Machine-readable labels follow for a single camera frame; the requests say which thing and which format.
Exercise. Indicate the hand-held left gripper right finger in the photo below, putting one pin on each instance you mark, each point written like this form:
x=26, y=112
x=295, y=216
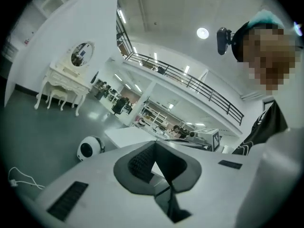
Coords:
x=213, y=186

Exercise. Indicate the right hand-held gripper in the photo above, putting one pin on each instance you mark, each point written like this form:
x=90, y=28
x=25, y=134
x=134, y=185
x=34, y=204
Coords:
x=211, y=136

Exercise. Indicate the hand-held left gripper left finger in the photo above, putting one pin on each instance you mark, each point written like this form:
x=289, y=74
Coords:
x=99, y=198

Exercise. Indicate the black mezzanine railing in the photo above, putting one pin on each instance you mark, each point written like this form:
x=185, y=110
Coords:
x=237, y=117

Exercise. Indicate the white shelf unit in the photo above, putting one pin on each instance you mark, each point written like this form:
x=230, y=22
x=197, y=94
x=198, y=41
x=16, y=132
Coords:
x=156, y=113

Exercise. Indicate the white power strip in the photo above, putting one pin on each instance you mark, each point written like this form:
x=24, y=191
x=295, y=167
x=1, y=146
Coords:
x=13, y=183

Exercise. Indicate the black office chair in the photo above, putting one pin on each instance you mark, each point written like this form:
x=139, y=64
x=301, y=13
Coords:
x=118, y=106

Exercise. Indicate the person's head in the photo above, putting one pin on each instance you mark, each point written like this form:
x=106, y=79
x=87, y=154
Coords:
x=268, y=56

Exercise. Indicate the round ceiling light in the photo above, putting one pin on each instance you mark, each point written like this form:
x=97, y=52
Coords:
x=202, y=32

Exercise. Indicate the cream stool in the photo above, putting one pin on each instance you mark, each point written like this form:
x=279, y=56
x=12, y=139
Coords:
x=57, y=92

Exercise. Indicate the cream dressing table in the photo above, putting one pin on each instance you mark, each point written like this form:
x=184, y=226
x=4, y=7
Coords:
x=64, y=78

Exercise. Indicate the teal head cap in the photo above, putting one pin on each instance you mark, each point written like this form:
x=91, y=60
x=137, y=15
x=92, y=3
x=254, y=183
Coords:
x=263, y=19

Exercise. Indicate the black head-mounted camera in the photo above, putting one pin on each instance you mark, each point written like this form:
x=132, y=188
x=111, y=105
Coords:
x=223, y=44

